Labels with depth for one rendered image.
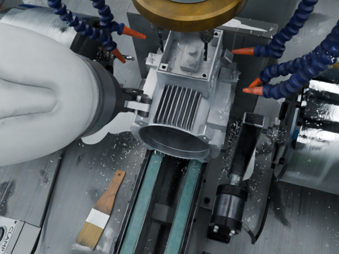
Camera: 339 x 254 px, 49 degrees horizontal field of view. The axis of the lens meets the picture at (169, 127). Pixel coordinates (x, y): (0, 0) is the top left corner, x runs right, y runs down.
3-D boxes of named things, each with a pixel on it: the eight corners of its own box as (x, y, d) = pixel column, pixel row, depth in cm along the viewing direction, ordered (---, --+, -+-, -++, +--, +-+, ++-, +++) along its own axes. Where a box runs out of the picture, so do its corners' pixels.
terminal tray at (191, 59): (173, 43, 80) (171, 20, 73) (222, 53, 78) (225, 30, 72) (157, 90, 75) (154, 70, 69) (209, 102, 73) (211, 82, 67)
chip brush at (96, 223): (113, 168, 98) (113, 167, 97) (130, 174, 97) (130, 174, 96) (75, 243, 90) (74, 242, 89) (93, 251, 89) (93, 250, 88)
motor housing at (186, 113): (160, 78, 94) (153, 28, 77) (234, 93, 91) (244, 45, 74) (136, 149, 87) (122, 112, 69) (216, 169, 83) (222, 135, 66)
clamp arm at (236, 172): (229, 166, 76) (245, 107, 53) (244, 169, 75) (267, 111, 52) (226, 182, 74) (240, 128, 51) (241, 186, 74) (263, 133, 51)
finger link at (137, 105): (102, 88, 45) (144, 99, 44) (117, 90, 50) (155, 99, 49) (98, 108, 45) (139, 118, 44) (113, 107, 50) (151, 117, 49)
